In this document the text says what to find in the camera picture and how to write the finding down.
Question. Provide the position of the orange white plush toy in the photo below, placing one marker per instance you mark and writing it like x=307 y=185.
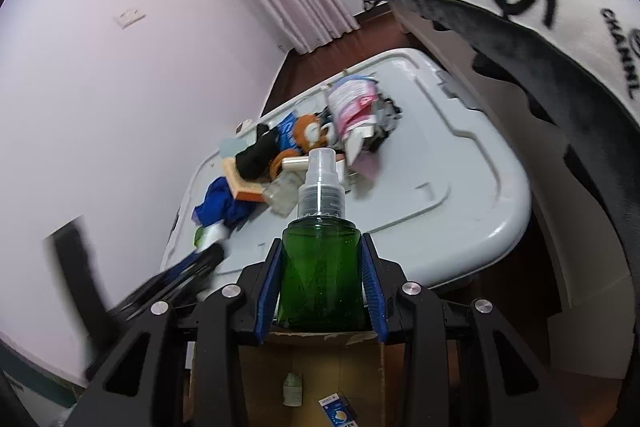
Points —
x=306 y=132

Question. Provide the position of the cardboard box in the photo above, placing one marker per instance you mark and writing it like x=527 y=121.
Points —
x=300 y=357

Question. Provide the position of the black cloth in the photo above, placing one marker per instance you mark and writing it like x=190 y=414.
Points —
x=257 y=154

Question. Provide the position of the dark grey wrapper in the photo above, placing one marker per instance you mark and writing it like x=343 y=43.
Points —
x=387 y=117

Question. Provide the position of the pink white packet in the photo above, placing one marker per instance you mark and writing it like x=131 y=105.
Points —
x=350 y=102

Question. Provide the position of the orange sponge block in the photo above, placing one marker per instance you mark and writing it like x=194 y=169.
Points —
x=240 y=184

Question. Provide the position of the white green tube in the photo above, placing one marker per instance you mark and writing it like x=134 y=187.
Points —
x=214 y=234

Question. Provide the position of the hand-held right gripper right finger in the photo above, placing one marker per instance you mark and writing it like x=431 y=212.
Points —
x=373 y=292

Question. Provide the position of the green spray bottle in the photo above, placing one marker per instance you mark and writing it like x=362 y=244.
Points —
x=320 y=267

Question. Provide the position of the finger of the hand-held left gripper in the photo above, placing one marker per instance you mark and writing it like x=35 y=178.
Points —
x=192 y=266

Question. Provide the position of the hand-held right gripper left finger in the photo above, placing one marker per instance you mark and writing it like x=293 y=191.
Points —
x=267 y=289

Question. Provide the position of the small white object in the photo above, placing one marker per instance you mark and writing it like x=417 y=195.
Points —
x=245 y=125

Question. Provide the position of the small blue carton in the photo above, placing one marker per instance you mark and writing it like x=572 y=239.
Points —
x=339 y=413

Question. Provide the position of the blue packet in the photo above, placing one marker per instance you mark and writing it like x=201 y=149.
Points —
x=287 y=133

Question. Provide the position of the small pale bottle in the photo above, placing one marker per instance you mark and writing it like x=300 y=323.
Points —
x=292 y=389

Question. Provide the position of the clear small bottle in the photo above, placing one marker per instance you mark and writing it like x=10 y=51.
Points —
x=282 y=194

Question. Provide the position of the blue cloth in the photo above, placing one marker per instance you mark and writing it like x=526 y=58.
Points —
x=220 y=202

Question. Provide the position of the white wall socket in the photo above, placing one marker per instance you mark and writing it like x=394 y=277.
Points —
x=130 y=17

